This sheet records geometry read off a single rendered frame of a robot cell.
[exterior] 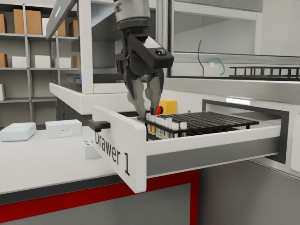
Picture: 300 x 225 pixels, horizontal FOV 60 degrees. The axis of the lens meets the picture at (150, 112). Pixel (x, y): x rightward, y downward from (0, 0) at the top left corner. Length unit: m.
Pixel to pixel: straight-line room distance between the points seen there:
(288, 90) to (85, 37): 0.98
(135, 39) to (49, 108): 4.26
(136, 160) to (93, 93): 0.98
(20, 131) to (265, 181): 0.82
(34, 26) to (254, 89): 3.90
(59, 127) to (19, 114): 3.74
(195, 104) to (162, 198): 0.31
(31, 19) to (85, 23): 3.02
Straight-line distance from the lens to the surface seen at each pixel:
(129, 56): 0.56
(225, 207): 0.80
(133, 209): 0.75
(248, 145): 0.56
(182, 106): 0.91
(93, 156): 0.79
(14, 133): 1.07
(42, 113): 4.77
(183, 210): 0.83
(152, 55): 0.50
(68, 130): 1.07
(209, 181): 0.83
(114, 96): 1.37
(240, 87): 0.69
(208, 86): 0.79
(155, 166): 0.44
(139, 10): 0.57
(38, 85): 4.73
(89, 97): 1.33
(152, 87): 0.59
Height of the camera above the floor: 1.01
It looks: 9 degrees down
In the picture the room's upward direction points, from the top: straight up
